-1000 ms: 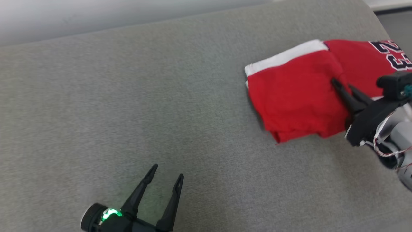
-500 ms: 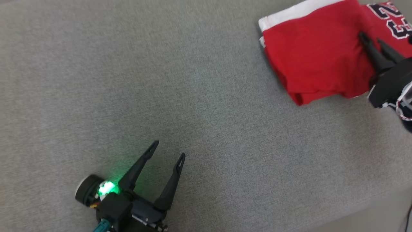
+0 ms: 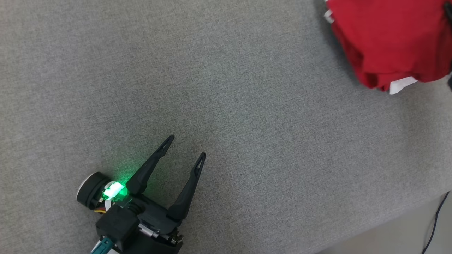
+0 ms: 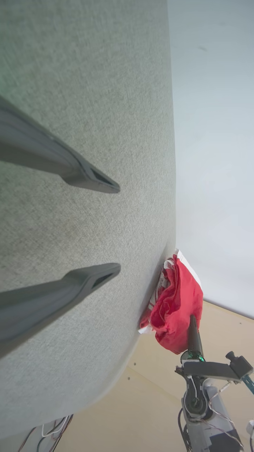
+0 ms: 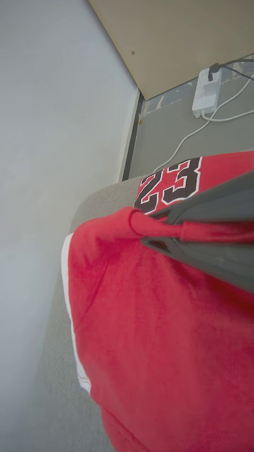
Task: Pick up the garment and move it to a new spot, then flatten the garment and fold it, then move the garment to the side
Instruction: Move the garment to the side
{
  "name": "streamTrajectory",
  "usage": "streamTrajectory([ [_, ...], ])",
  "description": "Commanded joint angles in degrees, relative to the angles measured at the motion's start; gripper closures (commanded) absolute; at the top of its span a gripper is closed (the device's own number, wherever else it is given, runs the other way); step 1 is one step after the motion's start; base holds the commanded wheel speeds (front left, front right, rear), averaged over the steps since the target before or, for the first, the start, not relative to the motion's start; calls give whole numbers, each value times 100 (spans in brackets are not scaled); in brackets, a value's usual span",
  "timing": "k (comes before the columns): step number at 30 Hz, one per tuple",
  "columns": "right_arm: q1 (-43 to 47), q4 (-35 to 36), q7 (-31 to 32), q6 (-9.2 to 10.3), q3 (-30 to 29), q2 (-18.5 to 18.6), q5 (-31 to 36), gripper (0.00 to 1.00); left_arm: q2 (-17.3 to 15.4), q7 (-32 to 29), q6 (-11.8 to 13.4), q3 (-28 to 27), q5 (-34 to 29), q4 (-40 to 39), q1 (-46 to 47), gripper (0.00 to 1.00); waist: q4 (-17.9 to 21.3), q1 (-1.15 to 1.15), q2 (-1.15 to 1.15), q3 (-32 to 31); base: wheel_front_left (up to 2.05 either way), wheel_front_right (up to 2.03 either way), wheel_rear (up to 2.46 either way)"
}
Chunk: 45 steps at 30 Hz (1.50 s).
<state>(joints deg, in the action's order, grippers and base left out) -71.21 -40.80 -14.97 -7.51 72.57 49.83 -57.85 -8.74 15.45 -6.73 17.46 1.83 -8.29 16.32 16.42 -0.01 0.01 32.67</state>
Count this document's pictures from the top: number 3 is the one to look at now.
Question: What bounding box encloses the red jersey with number print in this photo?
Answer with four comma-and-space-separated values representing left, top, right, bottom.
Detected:
324, 0, 452, 95

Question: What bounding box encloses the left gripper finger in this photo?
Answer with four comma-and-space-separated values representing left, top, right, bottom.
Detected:
125, 135, 175, 196
167, 152, 207, 222

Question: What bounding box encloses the black floor cable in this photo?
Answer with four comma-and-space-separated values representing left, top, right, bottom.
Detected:
422, 190, 451, 254

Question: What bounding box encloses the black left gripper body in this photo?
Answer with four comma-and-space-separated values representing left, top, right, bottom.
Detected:
77, 172, 184, 247

